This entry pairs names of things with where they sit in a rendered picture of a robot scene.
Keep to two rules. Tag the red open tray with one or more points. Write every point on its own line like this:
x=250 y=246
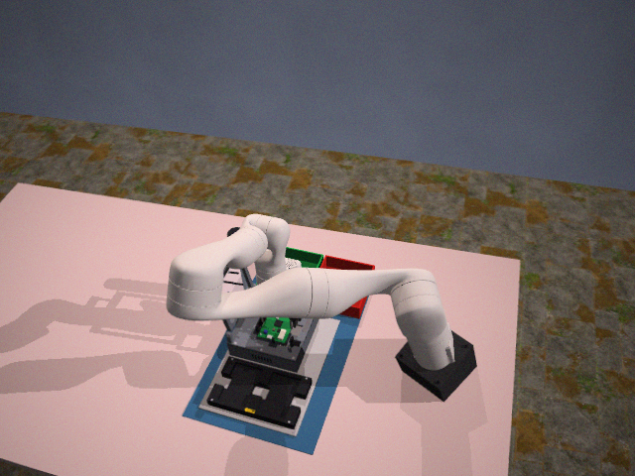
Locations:
x=343 y=264

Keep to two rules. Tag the green box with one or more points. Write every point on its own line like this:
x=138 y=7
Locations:
x=307 y=259

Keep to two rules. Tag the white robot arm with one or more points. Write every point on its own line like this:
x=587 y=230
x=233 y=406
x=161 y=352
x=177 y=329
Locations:
x=285 y=289

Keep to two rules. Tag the green circuit board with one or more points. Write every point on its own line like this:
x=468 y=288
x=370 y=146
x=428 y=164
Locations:
x=279 y=328

